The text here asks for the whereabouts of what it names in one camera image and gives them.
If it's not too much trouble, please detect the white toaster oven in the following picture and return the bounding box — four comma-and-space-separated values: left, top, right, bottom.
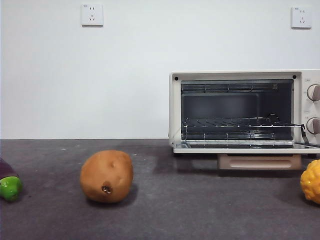
168, 69, 320, 159

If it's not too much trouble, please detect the purple eggplant with green cap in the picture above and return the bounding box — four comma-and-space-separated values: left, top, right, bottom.
0, 157, 24, 202

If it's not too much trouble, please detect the brown potato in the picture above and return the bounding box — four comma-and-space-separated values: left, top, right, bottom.
79, 149, 134, 204

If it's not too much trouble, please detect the oven door with beige handle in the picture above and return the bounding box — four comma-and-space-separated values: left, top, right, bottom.
172, 141, 320, 173

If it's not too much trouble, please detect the beige oven knob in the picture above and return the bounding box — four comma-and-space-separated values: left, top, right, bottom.
306, 84, 320, 102
306, 117, 320, 135

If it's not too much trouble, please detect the yellow bumpy vegetable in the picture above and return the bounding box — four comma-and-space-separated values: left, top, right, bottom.
299, 159, 320, 202

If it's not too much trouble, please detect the metal wire oven rack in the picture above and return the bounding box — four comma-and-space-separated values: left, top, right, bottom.
183, 113, 305, 129

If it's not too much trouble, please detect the white wall socket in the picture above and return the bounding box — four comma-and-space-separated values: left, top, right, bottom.
81, 3, 104, 27
290, 6, 313, 29

